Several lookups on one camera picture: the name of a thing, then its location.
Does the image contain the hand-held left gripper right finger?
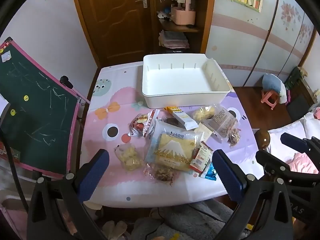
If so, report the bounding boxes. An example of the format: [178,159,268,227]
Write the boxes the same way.
[212,149,293,240]

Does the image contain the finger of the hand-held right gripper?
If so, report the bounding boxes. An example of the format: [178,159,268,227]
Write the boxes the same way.
[255,150,320,188]
[280,132,320,165]

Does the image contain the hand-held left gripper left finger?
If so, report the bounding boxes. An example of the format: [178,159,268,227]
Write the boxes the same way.
[26,149,110,240]

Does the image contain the blue small snack packet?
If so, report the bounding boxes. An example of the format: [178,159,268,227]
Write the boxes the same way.
[200,161,218,180]

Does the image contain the clear packet of yellow chips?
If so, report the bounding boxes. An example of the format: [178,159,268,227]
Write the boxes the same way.
[114,144,143,172]

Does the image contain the large toast bread packet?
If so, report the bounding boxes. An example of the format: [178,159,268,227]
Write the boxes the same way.
[145,119,202,173]

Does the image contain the meat floss pastry packet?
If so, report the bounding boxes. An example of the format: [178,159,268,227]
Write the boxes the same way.
[144,162,175,187]

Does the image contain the red and white snack packet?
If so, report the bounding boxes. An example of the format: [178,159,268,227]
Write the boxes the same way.
[129,109,160,138]

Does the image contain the white plastic storage bin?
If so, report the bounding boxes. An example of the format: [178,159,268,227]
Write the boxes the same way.
[141,53,231,110]

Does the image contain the white pillow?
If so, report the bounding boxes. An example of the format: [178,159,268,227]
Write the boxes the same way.
[267,112,320,160]

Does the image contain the pink blanket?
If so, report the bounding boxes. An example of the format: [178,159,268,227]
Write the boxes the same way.
[287,152,319,174]

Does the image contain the brown round bedpost knob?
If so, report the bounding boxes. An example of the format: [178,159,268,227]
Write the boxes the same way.
[254,129,271,152]

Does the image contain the red and orange small packet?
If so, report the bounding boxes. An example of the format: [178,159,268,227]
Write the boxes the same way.
[189,141,214,173]

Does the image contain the dark dried snack packet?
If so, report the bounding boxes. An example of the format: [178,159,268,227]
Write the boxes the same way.
[226,127,242,145]

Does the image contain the pink plastic stool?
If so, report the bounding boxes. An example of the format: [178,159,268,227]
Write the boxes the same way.
[261,90,280,110]

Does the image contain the cream flat snack packet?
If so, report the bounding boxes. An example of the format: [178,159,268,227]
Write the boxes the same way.
[195,122,215,143]

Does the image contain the clear packet with brown label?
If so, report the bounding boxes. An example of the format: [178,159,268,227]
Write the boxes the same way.
[207,107,238,140]

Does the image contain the blue cushion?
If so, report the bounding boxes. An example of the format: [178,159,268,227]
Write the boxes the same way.
[262,73,285,94]

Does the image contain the yellow pastry clear packet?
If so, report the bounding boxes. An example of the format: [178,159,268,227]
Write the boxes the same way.
[192,104,219,122]

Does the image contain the yellow and white bar packet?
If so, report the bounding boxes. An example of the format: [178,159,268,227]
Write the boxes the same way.
[164,106,199,130]

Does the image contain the floral sliding wardrobe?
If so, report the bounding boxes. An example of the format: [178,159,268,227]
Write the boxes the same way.
[205,0,320,70]

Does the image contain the wooden corner shelf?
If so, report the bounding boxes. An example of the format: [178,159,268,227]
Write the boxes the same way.
[150,0,217,55]

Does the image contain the stack of folded towels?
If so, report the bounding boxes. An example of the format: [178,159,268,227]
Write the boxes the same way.
[158,30,190,49]

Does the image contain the brown wooden door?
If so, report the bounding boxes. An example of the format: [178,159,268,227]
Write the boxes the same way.
[70,0,154,68]

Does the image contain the pink plastic basket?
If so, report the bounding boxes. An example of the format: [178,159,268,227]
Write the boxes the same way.
[171,0,196,26]

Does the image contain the green chalkboard with pink frame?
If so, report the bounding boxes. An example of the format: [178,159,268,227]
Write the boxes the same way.
[0,37,82,180]

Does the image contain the black cable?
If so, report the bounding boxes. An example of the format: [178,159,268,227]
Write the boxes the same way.
[0,127,29,213]

